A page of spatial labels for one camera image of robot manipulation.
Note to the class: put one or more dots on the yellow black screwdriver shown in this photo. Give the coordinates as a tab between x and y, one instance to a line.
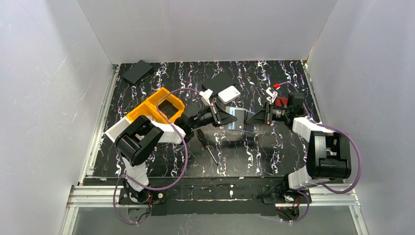
202	139

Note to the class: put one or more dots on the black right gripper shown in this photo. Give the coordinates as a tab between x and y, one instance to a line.
268	112

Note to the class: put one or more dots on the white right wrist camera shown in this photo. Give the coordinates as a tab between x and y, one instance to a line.
272	93

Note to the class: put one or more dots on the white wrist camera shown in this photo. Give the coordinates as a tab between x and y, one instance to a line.
272	93
205	96

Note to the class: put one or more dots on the red leather card holder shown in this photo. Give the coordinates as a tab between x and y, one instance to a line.
280	101

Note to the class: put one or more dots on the yellow plastic bin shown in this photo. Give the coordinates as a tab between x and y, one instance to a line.
149	107

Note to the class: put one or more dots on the aluminium rail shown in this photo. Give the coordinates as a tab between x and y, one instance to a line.
88	167
103	196

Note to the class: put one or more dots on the white rectangular box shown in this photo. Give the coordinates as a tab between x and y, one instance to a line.
229	94

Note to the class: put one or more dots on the black card in bin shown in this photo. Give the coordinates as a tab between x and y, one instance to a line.
168	109

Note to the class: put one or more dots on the aluminium front rail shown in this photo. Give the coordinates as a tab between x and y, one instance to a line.
103	196

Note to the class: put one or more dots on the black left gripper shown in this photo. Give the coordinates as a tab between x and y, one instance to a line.
217	113

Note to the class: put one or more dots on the aluminium left side rail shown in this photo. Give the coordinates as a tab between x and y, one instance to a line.
88	167

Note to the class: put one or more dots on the white plastic bin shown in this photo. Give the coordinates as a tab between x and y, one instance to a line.
114	131

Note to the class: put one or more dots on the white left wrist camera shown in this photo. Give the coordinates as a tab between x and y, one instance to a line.
205	96

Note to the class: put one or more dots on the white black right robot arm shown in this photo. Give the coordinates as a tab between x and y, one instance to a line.
328	153

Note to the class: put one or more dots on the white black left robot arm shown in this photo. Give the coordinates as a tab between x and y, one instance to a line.
139	139

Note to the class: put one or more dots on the black flat pad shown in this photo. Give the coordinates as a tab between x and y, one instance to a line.
137	72

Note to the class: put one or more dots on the black flat box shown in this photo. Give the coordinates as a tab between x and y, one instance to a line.
218	83

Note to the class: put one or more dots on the black screwdriver bit strip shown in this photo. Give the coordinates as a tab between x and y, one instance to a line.
163	144

